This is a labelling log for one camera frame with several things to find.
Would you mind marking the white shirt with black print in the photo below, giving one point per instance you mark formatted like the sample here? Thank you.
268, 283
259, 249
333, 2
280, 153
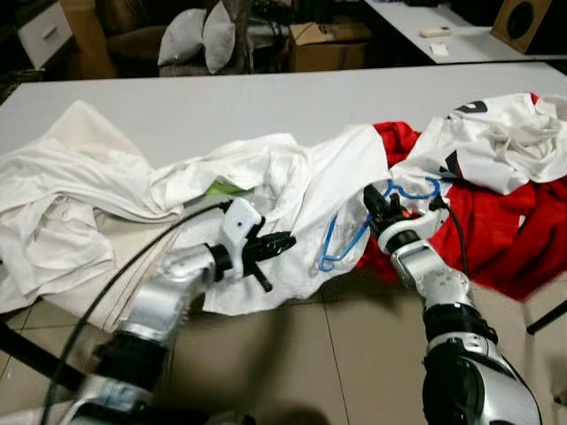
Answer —
505, 142

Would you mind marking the white desk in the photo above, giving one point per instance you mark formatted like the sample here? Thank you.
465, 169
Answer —
478, 40

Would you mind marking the brown armchair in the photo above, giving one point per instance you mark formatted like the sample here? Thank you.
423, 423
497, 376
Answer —
133, 40

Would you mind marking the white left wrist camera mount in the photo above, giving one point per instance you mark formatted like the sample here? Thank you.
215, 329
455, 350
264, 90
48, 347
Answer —
239, 226

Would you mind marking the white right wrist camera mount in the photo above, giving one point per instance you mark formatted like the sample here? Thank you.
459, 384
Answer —
421, 230

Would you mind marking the brown wooden cabinet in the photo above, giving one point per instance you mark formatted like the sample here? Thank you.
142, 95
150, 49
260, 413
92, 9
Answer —
89, 44

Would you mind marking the white textured shirt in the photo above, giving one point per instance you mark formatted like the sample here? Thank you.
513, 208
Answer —
292, 177

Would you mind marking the grey curtain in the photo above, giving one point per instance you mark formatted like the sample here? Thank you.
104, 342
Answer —
241, 18

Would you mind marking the wooden speaker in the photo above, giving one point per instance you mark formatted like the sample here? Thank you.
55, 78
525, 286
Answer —
523, 22

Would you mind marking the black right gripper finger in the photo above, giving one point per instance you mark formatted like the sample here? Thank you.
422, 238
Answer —
372, 199
386, 202

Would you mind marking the blue clothes hanger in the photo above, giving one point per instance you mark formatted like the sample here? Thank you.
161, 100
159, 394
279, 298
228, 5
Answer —
412, 196

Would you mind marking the red garment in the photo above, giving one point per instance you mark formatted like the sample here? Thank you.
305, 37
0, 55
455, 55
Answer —
545, 239
483, 230

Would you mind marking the white drawer unit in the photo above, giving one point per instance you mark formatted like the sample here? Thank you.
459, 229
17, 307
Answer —
44, 31

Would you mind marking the grey pillow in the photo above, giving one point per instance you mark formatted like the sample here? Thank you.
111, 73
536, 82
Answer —
182, 40
219, 35

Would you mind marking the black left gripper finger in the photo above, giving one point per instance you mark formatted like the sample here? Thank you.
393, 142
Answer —
279, 243
263, 277

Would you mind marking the white remote control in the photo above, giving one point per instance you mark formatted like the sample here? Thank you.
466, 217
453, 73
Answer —
437, 32

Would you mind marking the white paper card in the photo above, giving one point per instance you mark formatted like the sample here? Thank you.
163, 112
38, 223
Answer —
441, 50

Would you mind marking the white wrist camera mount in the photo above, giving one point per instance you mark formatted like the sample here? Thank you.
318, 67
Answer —
239, 226
421, 230

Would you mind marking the white shirt with green print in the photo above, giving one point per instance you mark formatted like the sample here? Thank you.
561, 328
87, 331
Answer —
62, 168

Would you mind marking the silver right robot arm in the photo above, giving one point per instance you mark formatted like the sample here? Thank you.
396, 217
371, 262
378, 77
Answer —
434, 279

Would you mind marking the cardboard box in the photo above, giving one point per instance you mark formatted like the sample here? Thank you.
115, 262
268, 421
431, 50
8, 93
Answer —
328, 51

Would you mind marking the black table leg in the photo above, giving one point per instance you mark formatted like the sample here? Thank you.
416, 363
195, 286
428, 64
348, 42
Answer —
40, 354
547, 317

